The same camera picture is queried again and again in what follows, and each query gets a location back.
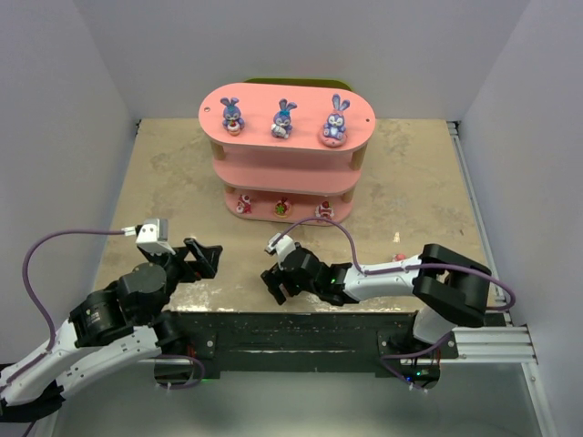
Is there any purple bunny with bottle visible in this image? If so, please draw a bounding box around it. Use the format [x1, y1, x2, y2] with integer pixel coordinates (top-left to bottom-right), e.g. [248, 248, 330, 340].
[271, 98, 297, 139]

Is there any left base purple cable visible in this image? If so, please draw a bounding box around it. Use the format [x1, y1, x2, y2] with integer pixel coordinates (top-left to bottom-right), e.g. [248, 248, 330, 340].
[154, 354, 206, 391]

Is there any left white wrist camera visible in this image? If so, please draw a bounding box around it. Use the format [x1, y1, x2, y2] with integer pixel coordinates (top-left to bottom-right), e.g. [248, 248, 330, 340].
[122, 218, 175, 255]

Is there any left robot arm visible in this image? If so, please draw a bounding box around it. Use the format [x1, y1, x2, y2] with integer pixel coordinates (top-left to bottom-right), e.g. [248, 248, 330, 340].
[1, 239, 223, 423]

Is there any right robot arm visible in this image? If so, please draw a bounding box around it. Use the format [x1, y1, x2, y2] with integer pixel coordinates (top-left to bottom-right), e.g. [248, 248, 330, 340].
[261, 241, 491, 345]

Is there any round pink flower toy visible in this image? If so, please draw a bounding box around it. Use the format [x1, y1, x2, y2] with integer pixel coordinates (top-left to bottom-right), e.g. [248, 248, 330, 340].
[273, 197, 292, 219]

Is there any green board behind shelf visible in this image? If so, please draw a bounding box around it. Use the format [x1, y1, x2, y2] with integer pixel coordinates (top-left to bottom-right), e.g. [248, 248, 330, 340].
[245, 77, 353, 91]

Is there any red white strawberry toy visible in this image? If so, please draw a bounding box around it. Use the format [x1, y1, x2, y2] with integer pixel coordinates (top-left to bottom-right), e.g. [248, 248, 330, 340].
[314, 200, 335, 220]

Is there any red pink cake toy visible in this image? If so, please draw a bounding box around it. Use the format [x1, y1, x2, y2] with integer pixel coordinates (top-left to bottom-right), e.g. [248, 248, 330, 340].
[235, 194, 252, 215]

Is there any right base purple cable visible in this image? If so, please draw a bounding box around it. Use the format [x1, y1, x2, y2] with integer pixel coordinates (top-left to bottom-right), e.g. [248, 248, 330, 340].
[380, 331, 456, 393]

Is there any black base frame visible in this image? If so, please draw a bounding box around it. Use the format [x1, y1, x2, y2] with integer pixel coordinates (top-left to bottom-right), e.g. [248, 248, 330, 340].
[162, 312, 453, 382]

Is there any aluminium rail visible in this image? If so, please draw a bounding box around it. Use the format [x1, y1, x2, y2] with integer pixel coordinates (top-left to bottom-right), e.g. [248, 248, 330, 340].
[436, 325, 538, 365]

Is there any pink three-tier shelf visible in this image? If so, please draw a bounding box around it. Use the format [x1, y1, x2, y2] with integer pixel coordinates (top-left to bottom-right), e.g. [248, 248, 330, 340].
[199, 83, 375, 222]

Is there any purple bunny with cupcake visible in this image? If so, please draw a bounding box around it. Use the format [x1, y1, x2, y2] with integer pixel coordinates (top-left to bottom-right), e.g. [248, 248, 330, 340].
[220, 97, 245, 136]

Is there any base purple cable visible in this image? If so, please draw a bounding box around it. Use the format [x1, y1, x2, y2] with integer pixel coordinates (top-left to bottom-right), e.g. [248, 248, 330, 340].
[154, 354, 206, 391]
[380, 331, 456, 393]

